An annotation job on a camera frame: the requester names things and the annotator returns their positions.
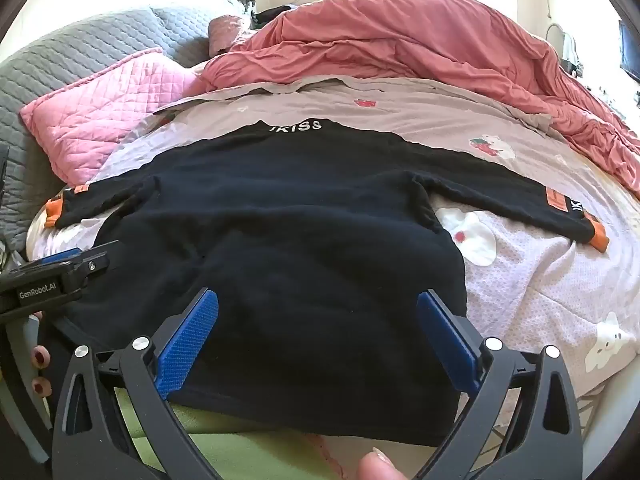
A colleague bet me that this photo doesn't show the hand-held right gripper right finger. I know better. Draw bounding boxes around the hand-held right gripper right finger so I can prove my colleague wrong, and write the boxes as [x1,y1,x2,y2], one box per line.
[415,288,586,480]

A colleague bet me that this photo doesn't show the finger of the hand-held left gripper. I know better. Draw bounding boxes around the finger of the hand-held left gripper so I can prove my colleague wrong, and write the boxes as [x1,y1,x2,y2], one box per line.
[30,240,124,283]

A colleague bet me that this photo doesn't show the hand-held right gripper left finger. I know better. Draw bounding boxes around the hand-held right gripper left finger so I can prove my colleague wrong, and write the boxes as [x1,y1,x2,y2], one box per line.
[52,287,223,480]

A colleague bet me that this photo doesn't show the black printed t-shirt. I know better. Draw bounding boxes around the black printed t-shirt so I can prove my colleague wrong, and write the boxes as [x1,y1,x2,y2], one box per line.
[47,119,607,446]

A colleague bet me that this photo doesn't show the person's left hand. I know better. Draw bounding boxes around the person's left hand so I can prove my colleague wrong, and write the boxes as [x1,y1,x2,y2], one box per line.
[27,310,53,398]

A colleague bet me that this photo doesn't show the person's right hand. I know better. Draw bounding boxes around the person's right hand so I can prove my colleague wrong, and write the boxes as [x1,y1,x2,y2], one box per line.
[356,450,408,480]

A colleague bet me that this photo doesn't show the printed quilted bed sheet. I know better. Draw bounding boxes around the printed quilted bed sheet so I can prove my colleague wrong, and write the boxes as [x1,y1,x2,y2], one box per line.
[25,77,640,480]

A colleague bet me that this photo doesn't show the pink quilted pillow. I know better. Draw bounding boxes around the pink quilted pillow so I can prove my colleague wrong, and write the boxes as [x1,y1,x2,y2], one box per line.
[19,47,211,186]

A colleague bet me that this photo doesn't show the grey quilted headboard cover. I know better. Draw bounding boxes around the grey quilted headboard cover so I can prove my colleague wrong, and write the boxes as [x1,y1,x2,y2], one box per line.
[0,6,241,256]

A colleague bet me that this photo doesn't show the mauve patterned pillow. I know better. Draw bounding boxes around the mauve patterned pillow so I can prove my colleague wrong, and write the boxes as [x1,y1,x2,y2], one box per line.
[207,12,261,58]

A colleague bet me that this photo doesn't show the black and green cloth bundle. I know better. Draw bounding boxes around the black and green cloth bundle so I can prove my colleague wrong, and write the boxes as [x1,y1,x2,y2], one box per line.
[227,0,297,31]

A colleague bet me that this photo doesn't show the red duvet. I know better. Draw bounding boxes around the red duvet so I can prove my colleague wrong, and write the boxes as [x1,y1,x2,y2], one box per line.
[192,0,640,198]

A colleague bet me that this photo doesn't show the black box on floor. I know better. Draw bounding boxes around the black box on floor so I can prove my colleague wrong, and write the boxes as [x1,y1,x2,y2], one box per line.
[619,19,640,83]

